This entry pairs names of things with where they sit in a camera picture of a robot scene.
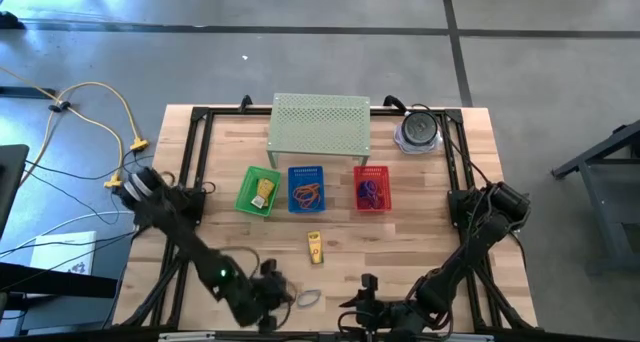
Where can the black flat floor bar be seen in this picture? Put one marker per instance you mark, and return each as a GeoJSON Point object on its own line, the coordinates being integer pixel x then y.
{"type": "Point", "coordinates": [25, 92]}

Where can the blue plastic basket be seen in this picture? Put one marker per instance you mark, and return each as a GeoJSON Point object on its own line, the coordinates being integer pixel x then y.
{"type": "Point", "coordinates": [306, 174]}

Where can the dark rounded object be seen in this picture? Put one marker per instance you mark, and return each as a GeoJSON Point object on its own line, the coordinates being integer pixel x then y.
{"type": "Point", "coordinates": [10, 22]}

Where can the white cardboard box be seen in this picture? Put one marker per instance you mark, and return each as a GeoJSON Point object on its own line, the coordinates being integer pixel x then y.
{"type": "Point", "coordinates": [60, 252]}

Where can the orange rubber band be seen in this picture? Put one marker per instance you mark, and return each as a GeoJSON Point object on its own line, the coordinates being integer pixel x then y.
{"type": "Point", "coordinates": [309, 189]}
{"type": "Point", "coordinates": [297, 196]}
{"type": "Point", "coordinates": [306, 196]}
{"type": "Point", "coordinates": [300, 192]}
{"type": "Point", "coordinates": [302, 199]}
{"type": "Point", "coordinates": [311, 200]}
{"type": "Point", "coordinates": [315, 194]}

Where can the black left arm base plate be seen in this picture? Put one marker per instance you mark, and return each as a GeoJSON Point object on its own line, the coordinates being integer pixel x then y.
{"type": "Point", "coordinates": [195, 207]}

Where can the green plastic basket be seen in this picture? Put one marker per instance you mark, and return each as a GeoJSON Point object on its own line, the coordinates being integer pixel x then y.
{"type": "Point", "coordinates": [245, 197]}

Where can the grey metal table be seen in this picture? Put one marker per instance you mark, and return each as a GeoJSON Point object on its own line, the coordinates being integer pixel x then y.
{"type": "Point", "coordinates": [597, 197]}

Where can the red plastic basket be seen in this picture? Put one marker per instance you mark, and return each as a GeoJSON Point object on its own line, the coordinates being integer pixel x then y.
{"type": "Point", "coordinates": [382, 174]}

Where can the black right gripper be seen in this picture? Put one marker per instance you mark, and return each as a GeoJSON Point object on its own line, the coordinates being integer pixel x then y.
{"type": "Point", "coordinates": [395, 319]}

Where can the pale green perforated metal shelf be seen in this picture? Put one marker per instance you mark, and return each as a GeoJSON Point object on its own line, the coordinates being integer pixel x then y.
{"type": "Point", "coordinates": [320, 122]}

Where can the black desk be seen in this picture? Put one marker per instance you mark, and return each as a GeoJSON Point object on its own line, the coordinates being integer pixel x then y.
{"type": "Point", "coordinates": [12, 182]}

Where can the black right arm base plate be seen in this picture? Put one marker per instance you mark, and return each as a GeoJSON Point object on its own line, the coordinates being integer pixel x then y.
{"type": "Point", "coordinates": [457, 202]}

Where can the white cylinder device black top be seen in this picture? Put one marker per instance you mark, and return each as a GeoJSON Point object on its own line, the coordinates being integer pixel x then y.
{"type": "Point", "coordinates": [420, 127]}

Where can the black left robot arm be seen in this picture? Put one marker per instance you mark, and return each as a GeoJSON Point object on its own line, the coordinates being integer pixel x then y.
{"type": "Point", "coordinates": [195, 254]}

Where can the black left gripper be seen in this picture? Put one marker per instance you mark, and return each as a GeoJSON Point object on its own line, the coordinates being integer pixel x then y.
{"type": "Point", "coordinates": [267, 294]}

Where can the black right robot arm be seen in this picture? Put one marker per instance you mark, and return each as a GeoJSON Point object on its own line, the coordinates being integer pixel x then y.
{"type": "Point", "coordinates": [465, 262]}

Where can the silver bracket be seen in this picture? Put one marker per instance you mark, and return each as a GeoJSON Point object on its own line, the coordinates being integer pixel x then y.
{"type": "Point", "coordinates": [185, 337]}
{"type": "Point", "coordinates": [465, 338]}

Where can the dark grey table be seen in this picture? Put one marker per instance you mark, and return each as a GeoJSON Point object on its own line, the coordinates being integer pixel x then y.
{"type": "Point", "coordinates": [50, 281]}

